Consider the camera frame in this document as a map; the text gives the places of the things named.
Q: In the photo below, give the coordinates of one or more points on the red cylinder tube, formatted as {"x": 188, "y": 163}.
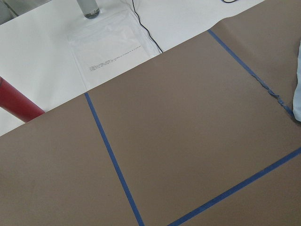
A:
{"x": 17, "y": 104}

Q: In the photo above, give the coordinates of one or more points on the light blue t-shirt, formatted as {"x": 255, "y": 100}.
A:
{"x": 297, "y": 93}

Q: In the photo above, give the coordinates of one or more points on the clear glass bottle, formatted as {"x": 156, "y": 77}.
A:
{"x": 89, "y": 8}

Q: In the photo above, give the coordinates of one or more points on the clear plastic document sleeve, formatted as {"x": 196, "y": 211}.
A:
{"x": 109, "y": 47}

